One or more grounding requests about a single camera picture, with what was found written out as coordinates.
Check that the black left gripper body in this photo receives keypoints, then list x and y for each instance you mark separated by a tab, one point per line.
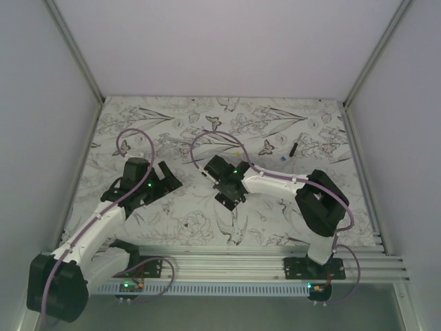
154	188

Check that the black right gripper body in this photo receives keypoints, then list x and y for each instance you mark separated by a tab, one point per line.
219	185

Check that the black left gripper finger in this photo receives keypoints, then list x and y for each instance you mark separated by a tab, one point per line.
176	185
168	177

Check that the black fuse box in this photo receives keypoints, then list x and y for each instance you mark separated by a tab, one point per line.
227	202

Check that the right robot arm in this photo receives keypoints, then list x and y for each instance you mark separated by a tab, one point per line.
321	203

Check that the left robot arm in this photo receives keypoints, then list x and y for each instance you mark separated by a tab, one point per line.
60	283

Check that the left controller board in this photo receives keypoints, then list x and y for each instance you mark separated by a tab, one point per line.
128	291

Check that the controller board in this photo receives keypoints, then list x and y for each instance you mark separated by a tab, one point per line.
128	291
319	293

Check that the right controller board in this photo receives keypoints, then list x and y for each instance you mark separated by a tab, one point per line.
319	293

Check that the black handled screwdriver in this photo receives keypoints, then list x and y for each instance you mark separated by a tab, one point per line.
295	146

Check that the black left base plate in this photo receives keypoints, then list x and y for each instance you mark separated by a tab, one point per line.
148	267

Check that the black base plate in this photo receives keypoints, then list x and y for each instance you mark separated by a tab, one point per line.
303	268
148	267

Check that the slotted cable duct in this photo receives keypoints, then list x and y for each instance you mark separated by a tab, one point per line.
218	289

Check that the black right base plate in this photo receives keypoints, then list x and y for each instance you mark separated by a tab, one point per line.
303	268

